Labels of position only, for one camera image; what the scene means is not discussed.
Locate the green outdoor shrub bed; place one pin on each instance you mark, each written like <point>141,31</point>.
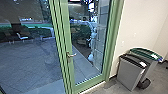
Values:
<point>80,32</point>

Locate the green lidded trash bin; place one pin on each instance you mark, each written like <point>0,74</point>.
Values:
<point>148,54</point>

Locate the green framed glass door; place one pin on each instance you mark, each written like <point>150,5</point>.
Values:
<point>65,36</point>

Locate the small white wall plate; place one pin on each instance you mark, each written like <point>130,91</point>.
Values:
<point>122,43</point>

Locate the white light switch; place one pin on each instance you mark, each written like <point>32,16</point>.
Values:
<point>135,34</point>

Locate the green framed glass wall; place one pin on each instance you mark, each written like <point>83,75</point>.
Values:
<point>113,36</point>

